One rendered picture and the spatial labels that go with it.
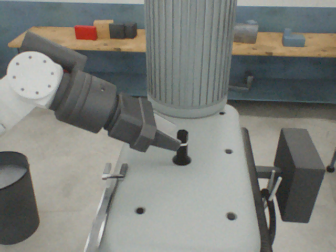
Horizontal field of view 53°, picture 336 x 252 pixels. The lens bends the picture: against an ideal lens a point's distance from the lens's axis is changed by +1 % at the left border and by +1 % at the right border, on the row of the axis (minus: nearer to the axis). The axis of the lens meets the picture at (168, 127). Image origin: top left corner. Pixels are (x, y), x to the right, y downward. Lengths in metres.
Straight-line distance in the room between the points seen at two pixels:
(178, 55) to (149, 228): 0.36
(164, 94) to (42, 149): 3.40
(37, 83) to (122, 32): 4.00
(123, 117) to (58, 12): 4.73
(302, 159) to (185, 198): 0.48
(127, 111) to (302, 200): 0.64
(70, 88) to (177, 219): 0.26
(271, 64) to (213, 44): 4.47
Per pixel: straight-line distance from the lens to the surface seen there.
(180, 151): 0.63
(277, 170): 1.07
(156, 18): 0.73
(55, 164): 3.83
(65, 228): 3.14
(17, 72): 0.51
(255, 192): 0.73
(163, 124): 0.63
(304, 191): 1.02
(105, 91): 0.54
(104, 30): 4.57
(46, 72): 0.51
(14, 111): 0.60
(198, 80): 0.74
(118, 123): 0.54
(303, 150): 1.02
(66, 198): 3.39
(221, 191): 0.60
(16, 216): 2.94
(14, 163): 3.11
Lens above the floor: 2.30
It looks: 33 degrees down
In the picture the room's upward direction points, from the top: straight up
